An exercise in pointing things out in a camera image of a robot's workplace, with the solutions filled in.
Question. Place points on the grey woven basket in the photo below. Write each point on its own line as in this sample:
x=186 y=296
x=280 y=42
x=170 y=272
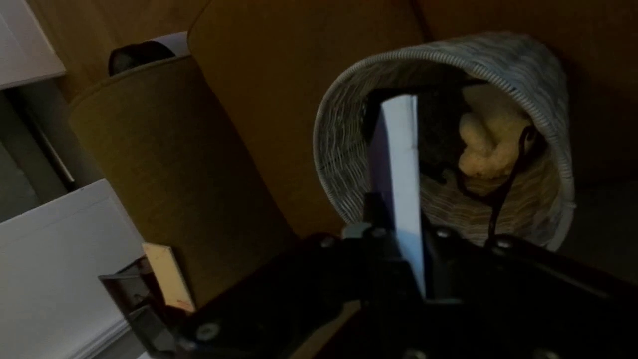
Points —
x=541 y=204

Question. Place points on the white cabinet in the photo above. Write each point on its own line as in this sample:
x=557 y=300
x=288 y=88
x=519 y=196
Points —
x=63 y=226

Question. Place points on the beige cloth in basket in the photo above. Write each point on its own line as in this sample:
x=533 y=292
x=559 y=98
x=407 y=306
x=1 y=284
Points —
x=493 y=132

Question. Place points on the brown fabric sofa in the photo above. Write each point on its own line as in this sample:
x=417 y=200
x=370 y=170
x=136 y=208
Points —
x=270 y=60

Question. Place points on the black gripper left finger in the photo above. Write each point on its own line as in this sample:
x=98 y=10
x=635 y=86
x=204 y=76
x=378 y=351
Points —
x=380 y=248

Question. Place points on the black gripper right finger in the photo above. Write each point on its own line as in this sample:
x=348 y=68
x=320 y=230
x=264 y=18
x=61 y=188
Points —
x=441 y=246

